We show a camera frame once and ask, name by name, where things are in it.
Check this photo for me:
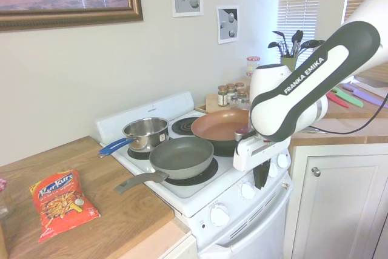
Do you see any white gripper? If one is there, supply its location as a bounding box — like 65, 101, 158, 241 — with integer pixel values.
233, 134, 289, 190

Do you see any white electric stove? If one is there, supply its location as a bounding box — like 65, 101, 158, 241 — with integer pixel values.
96, 90, 293, 259

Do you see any black coil burner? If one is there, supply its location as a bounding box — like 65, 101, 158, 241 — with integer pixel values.
170, 116, 202, 136
127, 146, 153, 161
162, 155, 219, 187

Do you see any white oven temperature knob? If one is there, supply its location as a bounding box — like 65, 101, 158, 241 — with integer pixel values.
209, 203, 230, 228

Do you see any copper frying pan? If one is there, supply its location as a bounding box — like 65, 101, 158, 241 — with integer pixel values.
190, 109, 258, 158

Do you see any white cabinet with door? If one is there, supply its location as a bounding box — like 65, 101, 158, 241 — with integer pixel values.
289, 143, 388, 259

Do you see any gray nonstick frying pan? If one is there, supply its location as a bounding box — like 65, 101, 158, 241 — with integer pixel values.
114, 136, 215, 195

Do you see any wooden tray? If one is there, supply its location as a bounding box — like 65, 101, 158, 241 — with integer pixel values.
194, 92, 252, 115

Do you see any white base cabinet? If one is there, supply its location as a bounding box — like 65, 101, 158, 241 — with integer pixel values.
173, 220, 198, 259

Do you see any red plastic knife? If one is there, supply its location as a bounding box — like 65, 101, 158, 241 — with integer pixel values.
326, 92, 350, 109

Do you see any green utensil holder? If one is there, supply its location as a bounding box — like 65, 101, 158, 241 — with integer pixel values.
280, 55, 298, 73

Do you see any green plastic knife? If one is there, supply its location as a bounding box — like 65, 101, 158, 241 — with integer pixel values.
331, 86, 364, 109

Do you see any black kitchen ladle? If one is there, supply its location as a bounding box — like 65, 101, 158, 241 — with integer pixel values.
267, 41, 286, 56

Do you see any purple plastic knife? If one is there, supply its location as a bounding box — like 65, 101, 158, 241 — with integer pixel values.
342, 83, 388, 106

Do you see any black kitchen spatula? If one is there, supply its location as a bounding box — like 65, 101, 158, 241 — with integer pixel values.
291, 29, 304, 57

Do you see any black kitchen spoon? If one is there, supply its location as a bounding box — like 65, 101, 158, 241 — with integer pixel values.
272, 30, 289, 57

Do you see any tall gray shapes print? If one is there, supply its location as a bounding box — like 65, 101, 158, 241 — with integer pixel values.
216, 5, 240, 45

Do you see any orange Kurkure snack bag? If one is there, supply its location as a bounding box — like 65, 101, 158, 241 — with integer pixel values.
29, 169, 101, 243

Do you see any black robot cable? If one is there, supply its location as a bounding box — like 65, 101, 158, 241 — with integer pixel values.
303, 89, 388, 136

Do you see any steel saucepan blue handle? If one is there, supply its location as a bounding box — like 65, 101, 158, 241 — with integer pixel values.
96, 117, 170, 158

